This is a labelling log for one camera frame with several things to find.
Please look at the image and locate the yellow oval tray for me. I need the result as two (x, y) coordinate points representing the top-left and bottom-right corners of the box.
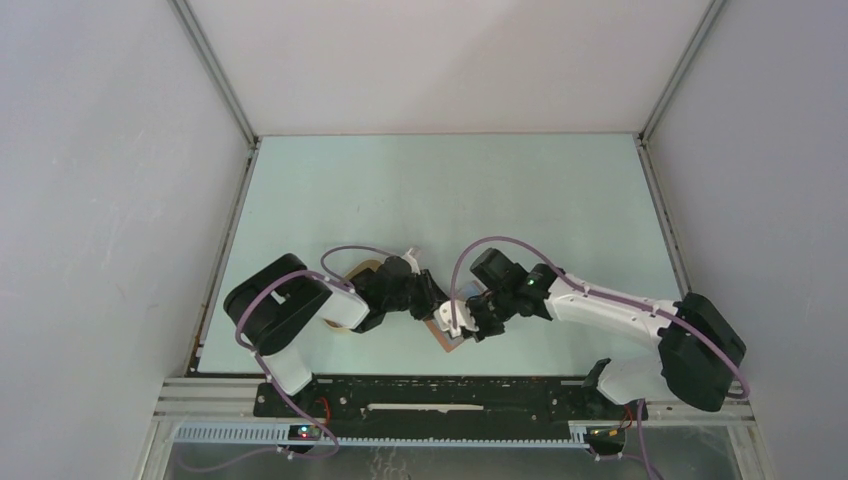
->
(345, 260), (385, 334)

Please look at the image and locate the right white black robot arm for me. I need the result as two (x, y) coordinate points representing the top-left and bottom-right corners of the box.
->
(438, 248), (747, 418)

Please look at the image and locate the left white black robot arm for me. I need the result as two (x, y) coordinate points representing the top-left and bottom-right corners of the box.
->
(223, 253), (449, 417)

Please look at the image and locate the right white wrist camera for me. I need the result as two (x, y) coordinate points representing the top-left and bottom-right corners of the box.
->
(433, 299), (479, 339)

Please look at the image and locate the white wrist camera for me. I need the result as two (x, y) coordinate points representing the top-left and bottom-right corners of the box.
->
(401, 246), (421, 274)
(433, 299), (479, 339)

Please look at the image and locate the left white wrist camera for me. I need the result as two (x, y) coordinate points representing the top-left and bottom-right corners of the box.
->
(401, 246), (421, 274)

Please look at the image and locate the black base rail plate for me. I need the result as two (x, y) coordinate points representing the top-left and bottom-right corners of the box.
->
(253, 375), (647, 441)

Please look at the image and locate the aluminium frame rail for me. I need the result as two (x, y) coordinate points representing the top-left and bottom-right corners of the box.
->
(154, 375), (754, 446)

